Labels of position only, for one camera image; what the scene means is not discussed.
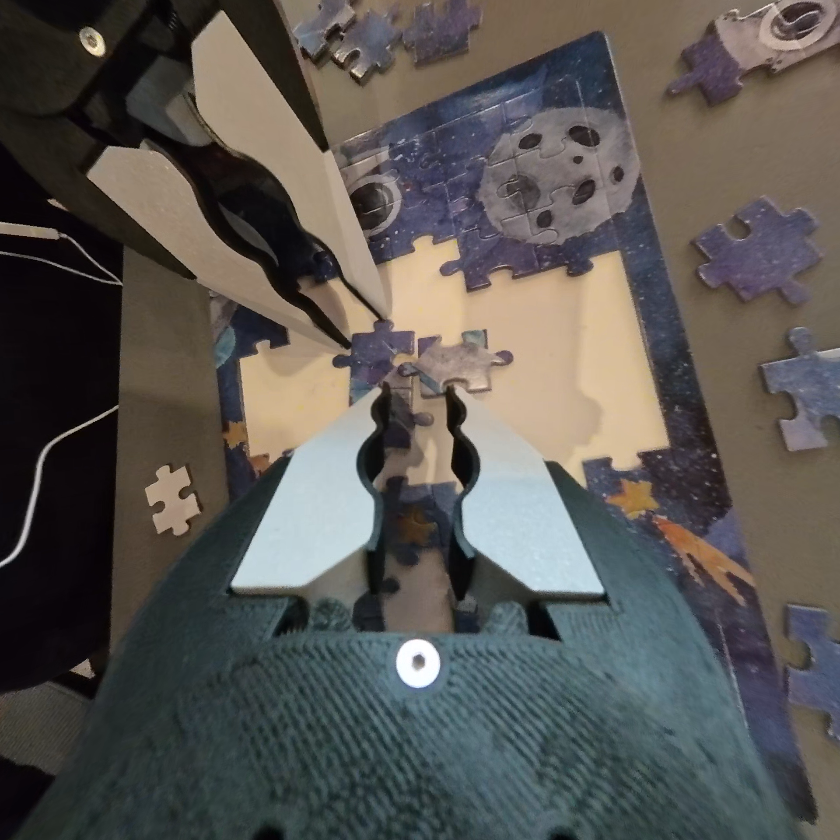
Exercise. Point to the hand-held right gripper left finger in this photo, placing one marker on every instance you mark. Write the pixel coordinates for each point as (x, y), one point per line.
(302, 525)

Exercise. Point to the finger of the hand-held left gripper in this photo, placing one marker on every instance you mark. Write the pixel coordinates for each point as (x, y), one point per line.
(170, 210)
(262, 98)

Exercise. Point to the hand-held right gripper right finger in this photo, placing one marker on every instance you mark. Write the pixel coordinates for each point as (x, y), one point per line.
(531, 525)

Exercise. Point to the joined planet puzzle pieces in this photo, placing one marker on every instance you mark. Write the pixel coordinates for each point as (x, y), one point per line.
(374, 348)

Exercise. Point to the space jigsaw puzzle board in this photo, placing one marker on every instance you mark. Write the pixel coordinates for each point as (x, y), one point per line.
(558, 177)

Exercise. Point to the upturned white jigsaw piece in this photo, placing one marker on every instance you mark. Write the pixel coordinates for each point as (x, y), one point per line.
(174, 499)

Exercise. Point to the grey mesh chair seat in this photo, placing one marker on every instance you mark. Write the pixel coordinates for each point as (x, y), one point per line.
(39, 722)

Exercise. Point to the row of puzzle pieces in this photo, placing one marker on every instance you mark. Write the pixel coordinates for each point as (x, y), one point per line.
(761, 253)

